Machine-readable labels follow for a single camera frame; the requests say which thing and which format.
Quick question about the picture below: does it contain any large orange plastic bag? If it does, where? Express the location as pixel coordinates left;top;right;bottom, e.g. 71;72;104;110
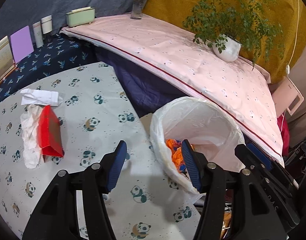
165;139;187;173

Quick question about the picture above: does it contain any white tissue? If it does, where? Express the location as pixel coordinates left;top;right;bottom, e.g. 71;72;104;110
20;104;43;169

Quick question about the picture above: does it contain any white lined trash bin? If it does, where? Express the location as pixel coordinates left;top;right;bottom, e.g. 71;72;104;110
150;97;245;194

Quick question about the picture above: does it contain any panda print tablecloth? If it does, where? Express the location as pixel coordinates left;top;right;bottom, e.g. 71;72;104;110
0;62;200;239

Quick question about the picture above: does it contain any red paper box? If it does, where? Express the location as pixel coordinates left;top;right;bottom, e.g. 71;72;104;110
37;105;64;159

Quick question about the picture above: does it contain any pink cloth covered shelf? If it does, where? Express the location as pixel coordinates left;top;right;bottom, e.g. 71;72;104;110
61;14;283;163

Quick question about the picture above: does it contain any folded white paper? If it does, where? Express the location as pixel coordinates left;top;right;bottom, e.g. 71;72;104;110
20;88;63;107

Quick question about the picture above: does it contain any navy palm print cloth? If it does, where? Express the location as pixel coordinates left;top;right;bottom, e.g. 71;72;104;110
0;34;97;102

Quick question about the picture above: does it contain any yellow fabric backdrop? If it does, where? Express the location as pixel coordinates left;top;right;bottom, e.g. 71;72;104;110
144;0;306;83

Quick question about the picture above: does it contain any potted green plant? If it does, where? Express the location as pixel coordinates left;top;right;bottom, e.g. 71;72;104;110
183;0;285;63

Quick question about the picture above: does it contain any open book on stand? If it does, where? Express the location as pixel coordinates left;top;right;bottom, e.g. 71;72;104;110
0;36;16;84

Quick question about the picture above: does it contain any purple notebook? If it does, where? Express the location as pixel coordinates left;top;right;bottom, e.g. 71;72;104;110
10;25;34;64

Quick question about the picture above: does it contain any green tissue box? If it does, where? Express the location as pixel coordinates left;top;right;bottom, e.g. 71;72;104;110
66;7;95;27

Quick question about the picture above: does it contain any tall white bottle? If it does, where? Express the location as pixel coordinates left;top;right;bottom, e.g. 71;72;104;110
32;21;44;48

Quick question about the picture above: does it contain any white jar with lid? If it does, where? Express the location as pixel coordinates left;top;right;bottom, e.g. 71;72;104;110
41;15;52;34

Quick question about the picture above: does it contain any grey blue sofa cushion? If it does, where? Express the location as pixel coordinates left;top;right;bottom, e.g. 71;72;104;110
0;0;133;40

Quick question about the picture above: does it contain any white cable with switch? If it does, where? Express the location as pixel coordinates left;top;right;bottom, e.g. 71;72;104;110
280;0;301;133

